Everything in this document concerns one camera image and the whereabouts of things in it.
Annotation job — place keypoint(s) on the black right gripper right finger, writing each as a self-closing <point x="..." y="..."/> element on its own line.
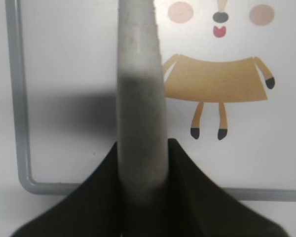
<point x="200" y="208"/>

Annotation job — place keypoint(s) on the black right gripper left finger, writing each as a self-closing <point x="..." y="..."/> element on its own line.
<point x="91" y="210"/>

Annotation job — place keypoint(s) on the knife with white handle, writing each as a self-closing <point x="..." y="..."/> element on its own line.
<point x="141" y="120"/>

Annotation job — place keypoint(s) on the white deer cutting board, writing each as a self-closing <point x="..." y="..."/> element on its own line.
<point x="229" y="70"/>

